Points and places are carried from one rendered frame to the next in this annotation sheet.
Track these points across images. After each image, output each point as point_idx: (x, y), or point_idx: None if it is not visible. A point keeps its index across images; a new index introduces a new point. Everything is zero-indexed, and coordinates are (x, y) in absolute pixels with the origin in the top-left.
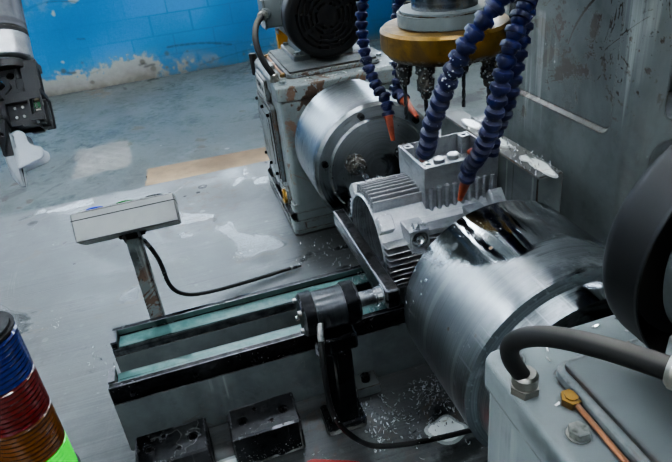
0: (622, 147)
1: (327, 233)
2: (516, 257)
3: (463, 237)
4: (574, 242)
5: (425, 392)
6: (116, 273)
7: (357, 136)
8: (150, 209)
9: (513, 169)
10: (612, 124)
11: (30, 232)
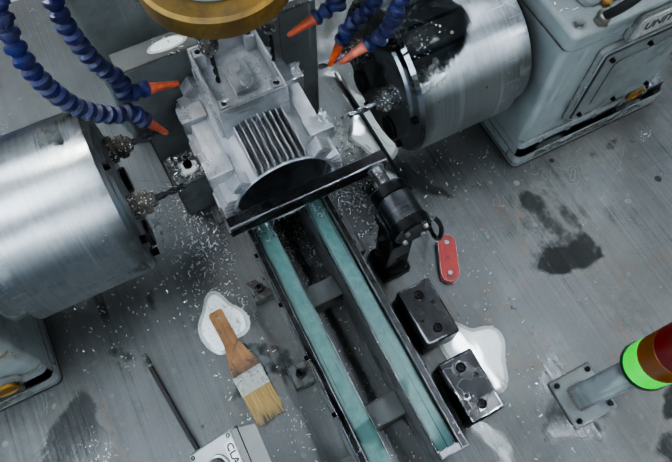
0: None
1: (62, 337)
2: (468, 16)
3: (430, 51)
4: None
5: (354, 199)
6: None
7: (117, 184)
8: (255, 459)
9: (278, 19)
10: None
11: None
